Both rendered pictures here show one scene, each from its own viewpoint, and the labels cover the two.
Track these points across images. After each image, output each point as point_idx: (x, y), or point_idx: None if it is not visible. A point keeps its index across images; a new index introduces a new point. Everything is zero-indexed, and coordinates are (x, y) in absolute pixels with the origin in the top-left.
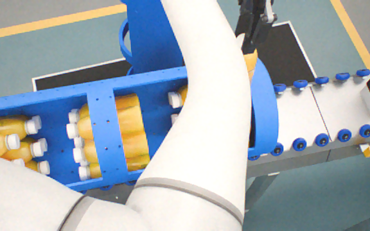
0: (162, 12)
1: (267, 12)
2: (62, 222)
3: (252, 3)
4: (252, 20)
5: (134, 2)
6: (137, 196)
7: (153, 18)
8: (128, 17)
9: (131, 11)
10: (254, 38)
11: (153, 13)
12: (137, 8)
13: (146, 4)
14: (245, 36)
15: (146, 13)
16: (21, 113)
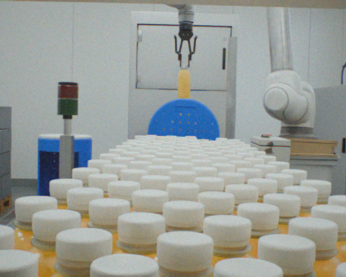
0: (91, 152)
1: (195, 35)
2: None
3: (188, 37)
4: (190, 45)
5: (85, 144)
6: None
7: (90, 157)
8: (80, 163)
9: (82, 155)
10: (194, 49)
11: (90, 152)
12: (86, 149)
13: (89, 143)
14: (190, 53)
15: (89, 153)
16: None
